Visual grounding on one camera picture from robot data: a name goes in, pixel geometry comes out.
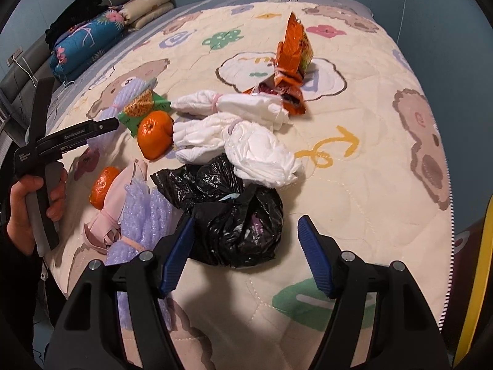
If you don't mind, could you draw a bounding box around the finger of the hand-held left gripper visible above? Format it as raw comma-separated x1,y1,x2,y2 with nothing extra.
87,117,120,139
26,77,56,149

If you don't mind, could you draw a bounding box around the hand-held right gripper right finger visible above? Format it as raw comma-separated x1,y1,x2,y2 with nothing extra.
297,215,451,370

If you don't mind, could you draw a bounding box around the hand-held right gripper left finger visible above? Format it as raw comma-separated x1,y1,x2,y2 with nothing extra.
45,216,216,370

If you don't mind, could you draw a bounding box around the pink cloth bundle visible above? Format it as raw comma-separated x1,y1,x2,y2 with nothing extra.
84,159,149,255

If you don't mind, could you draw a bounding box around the white tissue bundle pink band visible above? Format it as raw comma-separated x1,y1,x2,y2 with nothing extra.
170,89,290,132

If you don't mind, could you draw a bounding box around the person's left forearm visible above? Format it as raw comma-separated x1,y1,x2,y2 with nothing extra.
0,221,49,340

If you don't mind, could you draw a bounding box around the person's left hand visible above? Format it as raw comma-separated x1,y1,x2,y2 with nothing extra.
7,169,68,255

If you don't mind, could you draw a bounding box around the grey padded headboard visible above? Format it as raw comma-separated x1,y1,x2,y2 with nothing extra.
0,0,139,124

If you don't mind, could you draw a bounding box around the green snack packet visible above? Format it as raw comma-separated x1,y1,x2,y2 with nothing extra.
117,88,172,137

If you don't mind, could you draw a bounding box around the large tangerine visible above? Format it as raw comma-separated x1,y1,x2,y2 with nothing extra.
137,110,175,160

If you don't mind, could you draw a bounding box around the purple foam net bundle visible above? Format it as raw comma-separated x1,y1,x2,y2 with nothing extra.
105,180,180,332

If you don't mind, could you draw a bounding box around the black plastic bag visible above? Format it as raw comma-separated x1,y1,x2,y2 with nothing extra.
150,153,284,269

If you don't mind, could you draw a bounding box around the small tangerine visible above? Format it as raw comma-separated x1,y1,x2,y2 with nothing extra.
89,166,122,211

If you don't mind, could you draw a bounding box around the blue floral quilt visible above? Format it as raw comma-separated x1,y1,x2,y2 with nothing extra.
49,10,126,82

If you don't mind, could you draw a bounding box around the printed bear blanket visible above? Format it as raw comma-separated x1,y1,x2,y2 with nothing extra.
42,0,453,370

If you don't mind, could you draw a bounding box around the black garment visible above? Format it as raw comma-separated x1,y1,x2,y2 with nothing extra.
45,0,110,51

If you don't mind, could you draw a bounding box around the large white tissue bundle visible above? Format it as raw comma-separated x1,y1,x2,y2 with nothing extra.
172,115,304,189

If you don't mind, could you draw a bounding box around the beige patterned pillow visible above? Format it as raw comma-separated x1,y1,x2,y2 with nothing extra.
117,0,172,20
125,3,175,31

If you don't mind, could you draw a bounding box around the yellow strip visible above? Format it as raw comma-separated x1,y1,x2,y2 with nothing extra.
452,195,493,368

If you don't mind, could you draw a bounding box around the orange snack packet bundle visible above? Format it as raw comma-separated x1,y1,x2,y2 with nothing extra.
242,11,314,116

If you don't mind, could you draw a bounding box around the white charging cable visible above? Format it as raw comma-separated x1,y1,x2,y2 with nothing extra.
11,56,74,86

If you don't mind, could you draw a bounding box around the thin white wall cable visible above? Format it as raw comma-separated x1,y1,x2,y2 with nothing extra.
396,0,409,41

